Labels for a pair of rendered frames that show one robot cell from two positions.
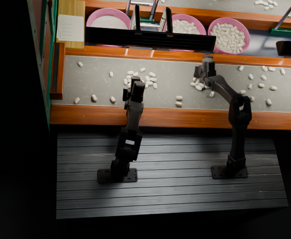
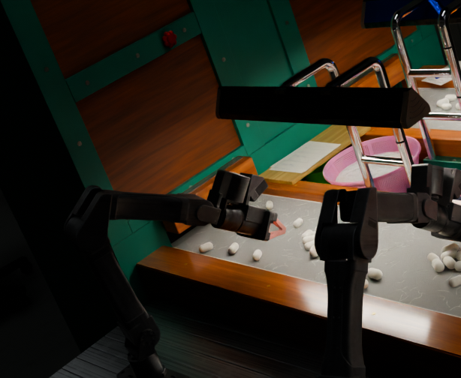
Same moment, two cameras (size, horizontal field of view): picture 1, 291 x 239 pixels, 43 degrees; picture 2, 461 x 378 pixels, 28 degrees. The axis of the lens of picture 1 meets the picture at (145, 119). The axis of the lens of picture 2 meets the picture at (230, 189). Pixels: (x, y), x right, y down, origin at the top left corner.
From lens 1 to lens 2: 204 cm
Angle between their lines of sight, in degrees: 67
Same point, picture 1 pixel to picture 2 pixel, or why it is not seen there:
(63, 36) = (281, 165)
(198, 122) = not seen: hidden behind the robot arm
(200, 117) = (373, 308)
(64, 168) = (104, 344)
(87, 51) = (296, 187)
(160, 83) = not seen: hidden behind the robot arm
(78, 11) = (342, 138)
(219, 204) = not seen: outside the picture
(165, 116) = (305, 291)
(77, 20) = (325, 148)
